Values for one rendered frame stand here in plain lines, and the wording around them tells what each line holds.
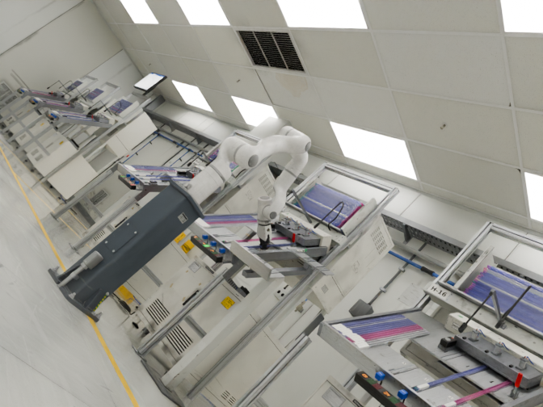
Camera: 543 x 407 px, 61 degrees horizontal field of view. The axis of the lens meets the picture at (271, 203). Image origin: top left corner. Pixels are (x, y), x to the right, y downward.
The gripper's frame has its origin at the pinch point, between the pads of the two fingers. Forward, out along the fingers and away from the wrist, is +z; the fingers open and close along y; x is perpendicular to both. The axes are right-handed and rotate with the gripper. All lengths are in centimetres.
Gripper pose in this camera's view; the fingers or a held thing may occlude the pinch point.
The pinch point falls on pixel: (263, 245)
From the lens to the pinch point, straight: 287.0
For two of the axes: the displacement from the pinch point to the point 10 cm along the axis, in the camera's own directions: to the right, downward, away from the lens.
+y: -5.6, -3.1, 7.7
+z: -0.4, 9.4, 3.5
